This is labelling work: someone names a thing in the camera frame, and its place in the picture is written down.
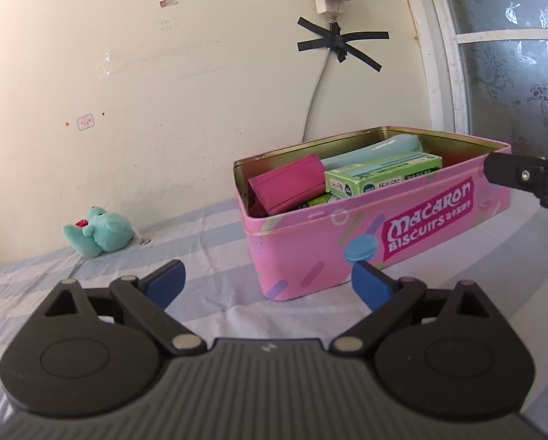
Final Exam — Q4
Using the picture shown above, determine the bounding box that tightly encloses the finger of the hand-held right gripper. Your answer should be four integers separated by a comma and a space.
482, 151, 548, 194

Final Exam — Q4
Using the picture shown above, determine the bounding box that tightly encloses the green patterned box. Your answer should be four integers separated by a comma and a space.
296, 191, 337, 214

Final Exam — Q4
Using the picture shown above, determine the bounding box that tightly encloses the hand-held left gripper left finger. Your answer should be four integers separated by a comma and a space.
26, 260, 207, 356

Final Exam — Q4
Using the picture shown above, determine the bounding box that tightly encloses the striped bed sheet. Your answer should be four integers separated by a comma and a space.
0, 178, 548, 440

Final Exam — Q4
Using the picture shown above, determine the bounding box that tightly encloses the pink biscuit tin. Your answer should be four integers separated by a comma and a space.
234, 126, 513, 302

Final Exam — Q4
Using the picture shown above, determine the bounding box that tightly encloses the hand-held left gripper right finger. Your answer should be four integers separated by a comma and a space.
331, 261, 509, 356

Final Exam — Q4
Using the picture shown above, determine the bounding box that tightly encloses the light green box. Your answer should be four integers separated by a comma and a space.
324, 151, 443, 198

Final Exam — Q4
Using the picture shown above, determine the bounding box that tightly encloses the black tape strip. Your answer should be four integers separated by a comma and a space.
296, 30, 390, 53
298, 16, 383, 73

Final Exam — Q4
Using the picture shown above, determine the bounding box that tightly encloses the light blue pencil case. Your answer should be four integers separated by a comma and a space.
320, 132, 424, 173

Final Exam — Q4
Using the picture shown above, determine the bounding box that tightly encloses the teal plush toy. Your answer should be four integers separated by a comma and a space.
62, 206, 135, 258

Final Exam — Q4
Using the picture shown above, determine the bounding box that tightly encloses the grey power cable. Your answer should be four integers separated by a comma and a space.
300, 15, 338, 144

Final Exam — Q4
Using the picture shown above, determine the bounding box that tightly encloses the white window frame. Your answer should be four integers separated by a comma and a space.
417, 0, 548, 157

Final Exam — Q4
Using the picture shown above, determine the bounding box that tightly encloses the pink wallet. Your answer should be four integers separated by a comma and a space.
247, 154, 326, 217

